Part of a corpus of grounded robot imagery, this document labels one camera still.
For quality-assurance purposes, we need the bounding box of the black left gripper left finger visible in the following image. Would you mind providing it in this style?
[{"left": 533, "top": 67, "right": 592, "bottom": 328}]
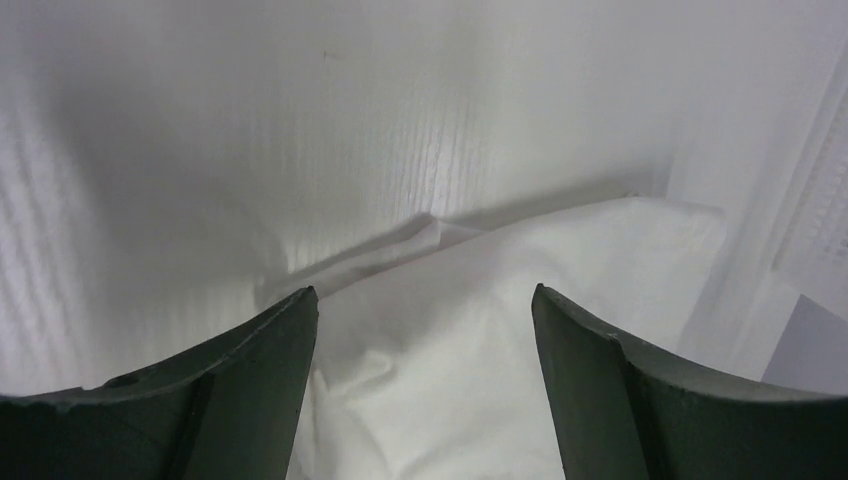
[{"left": 1, "top": 287, "right": 319, "bottom": 479}]

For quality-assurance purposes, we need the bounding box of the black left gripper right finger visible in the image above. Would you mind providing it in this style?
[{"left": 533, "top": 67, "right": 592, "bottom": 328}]
[{"left": 532, "top": 285, "right": 847, "bottom": 479}]

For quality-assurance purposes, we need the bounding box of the white t shirt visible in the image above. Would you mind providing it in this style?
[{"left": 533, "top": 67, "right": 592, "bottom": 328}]
[{"left": 258, "top": 197, "right": 727, "bottom": 479}]

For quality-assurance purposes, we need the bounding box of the white plastic basket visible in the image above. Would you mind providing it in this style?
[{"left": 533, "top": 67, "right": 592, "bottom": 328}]
[{"left": 665, "top": 30, "right": 847, "bottom": 380}]

